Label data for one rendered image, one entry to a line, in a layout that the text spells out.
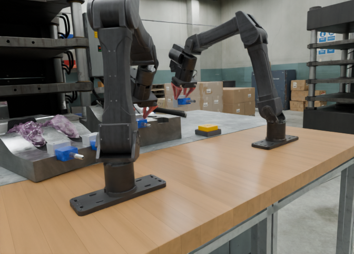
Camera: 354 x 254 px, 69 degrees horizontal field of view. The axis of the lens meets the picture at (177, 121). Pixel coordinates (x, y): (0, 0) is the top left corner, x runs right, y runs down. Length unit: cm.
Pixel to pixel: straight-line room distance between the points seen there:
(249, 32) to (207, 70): 876
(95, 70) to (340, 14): 381
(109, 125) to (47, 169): 26
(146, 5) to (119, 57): 816
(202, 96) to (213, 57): 523
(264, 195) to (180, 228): 21
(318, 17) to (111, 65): 449
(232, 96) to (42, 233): 514
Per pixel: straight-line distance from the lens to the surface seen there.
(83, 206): 55
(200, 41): 106
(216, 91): 501
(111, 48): 55
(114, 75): 54
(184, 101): 114
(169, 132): 100
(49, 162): 75
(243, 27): 96
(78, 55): 163
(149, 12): 869
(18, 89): 163
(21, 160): 79
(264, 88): 94
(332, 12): 479
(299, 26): 821
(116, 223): 49
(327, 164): 85
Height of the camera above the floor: 104
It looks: 10 degrees down
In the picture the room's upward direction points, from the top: 3 degrees counter-clockwise
